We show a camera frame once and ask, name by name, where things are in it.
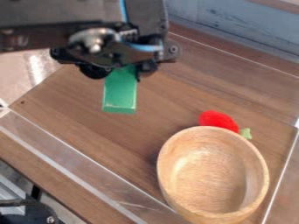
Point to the green rectangular block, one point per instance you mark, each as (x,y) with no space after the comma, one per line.
(119,92)

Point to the brown wooden bowl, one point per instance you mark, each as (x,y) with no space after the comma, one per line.
(213,175)

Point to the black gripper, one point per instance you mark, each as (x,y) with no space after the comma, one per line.
(98,50)

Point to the red plush strawberry toy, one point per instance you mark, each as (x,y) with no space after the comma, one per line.
(221,120)

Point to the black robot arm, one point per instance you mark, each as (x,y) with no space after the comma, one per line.
(41,24)

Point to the clear acrylic front barrier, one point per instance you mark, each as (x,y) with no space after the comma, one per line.
(82,184)

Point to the black clamp with cable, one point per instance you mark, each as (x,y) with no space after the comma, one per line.
(38,213)

